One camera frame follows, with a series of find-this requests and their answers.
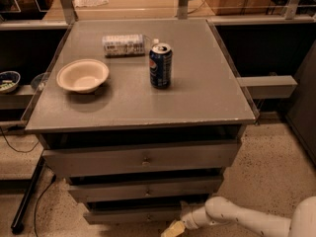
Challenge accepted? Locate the grey bottom drawer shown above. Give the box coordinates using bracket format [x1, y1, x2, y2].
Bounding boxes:
[84, 200, 189, 224]

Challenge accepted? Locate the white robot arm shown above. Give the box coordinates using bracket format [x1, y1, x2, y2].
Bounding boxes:
[161, 197, 316, 237]

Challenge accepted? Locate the clear plastic water bottle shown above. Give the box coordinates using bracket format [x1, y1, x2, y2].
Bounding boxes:
[102, 34, 159, 57]

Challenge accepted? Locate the dark round dish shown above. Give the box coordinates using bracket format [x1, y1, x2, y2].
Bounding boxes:
[31, 72, 49, 91]

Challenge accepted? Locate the grey drawer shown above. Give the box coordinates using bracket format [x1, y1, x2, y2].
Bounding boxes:
[84, 200, 189, 224]
[68, 176, 222, 202]
[43, 141, 241, 178]

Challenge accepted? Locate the grey middle drawer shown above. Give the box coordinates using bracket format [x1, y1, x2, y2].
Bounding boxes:
[68, 176, 222, 202]

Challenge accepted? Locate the grey top drawer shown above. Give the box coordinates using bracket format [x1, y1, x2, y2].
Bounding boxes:
[43, 141, 241, 178]

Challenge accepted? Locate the grey drawer cabinet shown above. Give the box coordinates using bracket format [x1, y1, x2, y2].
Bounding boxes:
[27, 19, 256, 212]

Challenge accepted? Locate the white paper bowl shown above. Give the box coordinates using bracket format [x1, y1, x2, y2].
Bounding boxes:
[56, 59, 110, 94]

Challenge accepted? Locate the black metal floor bar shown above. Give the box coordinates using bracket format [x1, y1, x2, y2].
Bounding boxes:
[11, 157, 44, 235]

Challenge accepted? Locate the black floor cable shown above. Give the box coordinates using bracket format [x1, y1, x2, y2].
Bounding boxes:
[0, 119, 57, 237]

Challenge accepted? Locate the grey side shelf beam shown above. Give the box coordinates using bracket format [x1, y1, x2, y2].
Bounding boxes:
[237, 75, 297, 99]

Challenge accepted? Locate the blue pepsi can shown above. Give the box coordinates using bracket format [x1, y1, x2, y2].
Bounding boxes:
[149, 42, 173, 89]

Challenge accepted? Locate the small blue patterned bowl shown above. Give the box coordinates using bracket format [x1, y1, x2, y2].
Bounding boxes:
[0, 71, 21, 94]

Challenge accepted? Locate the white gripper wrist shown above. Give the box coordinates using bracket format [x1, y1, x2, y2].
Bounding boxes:
[161, 204, 211, 237]

